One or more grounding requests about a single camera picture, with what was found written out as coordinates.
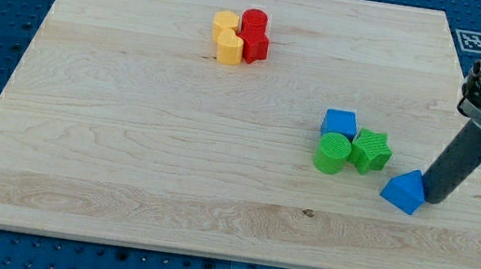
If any red cylinder block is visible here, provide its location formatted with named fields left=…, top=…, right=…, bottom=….
left=241, top=8, right=268, bottom=35

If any green star block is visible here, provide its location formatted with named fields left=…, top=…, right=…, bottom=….
left=348, top=127, right=393, bottom=175

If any blue cube block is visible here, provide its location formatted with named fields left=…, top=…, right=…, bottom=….
left=320, top=108, right=357, bottom=142

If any yellow heart block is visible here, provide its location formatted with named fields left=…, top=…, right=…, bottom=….
left=216, top=28, right=244, bottom=65

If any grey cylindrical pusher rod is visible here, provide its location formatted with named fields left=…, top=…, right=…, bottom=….
left=422, top=120, right=481, bottom=205

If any red star block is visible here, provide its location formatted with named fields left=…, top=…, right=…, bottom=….
left=238, top=31, right=270, bottom=64

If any blue triangle block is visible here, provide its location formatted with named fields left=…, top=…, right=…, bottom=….
left=379, top=170, right=425, bottom=215

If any white fiducial marker tag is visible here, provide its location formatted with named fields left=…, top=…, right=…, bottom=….
left=455, top=28, right=481, bottom=54

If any yellow hexagon block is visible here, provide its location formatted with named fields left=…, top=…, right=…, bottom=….
left=211, top=9, right=240, bottom=42

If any green cylinder block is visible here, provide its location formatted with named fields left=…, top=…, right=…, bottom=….
left=313, top=132, right=352, bottom=175

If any wooden board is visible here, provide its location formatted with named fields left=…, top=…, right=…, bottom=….
left=0, top=0, right=481, bottom=269

